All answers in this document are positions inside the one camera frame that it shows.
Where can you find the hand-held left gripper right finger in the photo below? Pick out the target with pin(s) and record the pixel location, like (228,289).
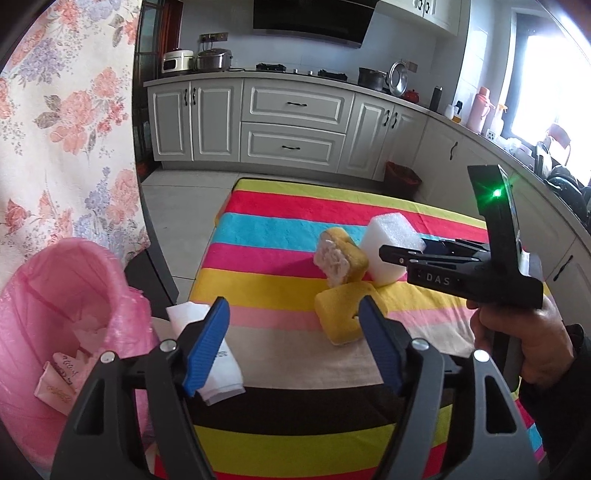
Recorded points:
(381,346)

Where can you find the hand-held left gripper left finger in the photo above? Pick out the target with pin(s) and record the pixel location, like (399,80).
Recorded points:
(205,350)

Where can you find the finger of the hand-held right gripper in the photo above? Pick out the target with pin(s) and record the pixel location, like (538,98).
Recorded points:
(455,245)
(401,254)

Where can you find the white foam cube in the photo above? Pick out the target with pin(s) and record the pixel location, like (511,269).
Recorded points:
(383,233)

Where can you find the white paper packet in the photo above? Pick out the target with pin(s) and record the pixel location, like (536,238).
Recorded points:
(226,374)

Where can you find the beige paper wrapper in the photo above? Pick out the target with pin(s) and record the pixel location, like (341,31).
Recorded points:
(57,387)

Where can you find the pink lined trash bin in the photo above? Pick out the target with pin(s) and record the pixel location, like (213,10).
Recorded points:
(27,314)

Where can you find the person's right forearm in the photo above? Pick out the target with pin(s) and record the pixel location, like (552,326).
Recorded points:
(563,415)

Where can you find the brown trash bin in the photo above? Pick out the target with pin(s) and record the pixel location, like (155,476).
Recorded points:
(401,180)

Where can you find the person's right hand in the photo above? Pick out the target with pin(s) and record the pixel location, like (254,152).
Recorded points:
(549,341)

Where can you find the yellow sponge with white side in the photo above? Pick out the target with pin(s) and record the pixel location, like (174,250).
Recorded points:
(353,263)

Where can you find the dish rack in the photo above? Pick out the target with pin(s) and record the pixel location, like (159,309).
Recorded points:
(563,177)

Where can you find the white spray bottle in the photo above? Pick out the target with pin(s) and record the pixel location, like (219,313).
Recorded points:
(497,122)

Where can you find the striped tablecloth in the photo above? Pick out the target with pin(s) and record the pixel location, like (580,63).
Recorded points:
(277,217)

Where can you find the small white bottle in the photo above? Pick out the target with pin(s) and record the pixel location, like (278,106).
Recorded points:
(451,113)

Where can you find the pink thermos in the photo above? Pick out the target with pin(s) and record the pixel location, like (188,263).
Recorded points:
(478,110)

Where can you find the black bottle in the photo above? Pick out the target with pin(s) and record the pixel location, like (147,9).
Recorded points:
(436,98)

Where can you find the red pot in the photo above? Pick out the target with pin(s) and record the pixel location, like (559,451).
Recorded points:
(412,96)

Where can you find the silver pot lid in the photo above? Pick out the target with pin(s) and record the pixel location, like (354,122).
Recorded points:
(398,77)

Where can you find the metal pot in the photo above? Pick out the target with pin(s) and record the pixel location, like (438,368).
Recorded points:
(371,79)

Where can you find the white lower cabinets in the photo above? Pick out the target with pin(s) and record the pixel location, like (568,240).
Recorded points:
(291,104)

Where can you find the white cabinets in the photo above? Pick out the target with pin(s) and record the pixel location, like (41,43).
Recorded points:
(291,104)
(438,11)

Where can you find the window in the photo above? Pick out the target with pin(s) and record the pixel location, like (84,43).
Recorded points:
(549,74)

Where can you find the gas stove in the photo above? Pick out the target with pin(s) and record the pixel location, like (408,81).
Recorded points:
(277,68)

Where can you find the white upper cabinets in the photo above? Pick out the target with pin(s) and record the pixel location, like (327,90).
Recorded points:
(438,11)

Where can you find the black range hood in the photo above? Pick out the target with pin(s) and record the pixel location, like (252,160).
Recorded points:
(309,21)

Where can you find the silver pressure cooker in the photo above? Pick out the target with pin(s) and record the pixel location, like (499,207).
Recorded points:
(213,60)

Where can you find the floral curtain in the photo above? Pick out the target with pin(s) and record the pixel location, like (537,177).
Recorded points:
(69,115)

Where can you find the white rice cooker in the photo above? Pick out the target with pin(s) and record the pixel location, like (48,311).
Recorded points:
(178,62)

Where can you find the wall socket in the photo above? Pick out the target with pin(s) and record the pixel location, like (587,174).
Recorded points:
(412,67)
(214,36)

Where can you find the dark wooden door frame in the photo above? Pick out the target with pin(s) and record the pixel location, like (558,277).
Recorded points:
(152,69)

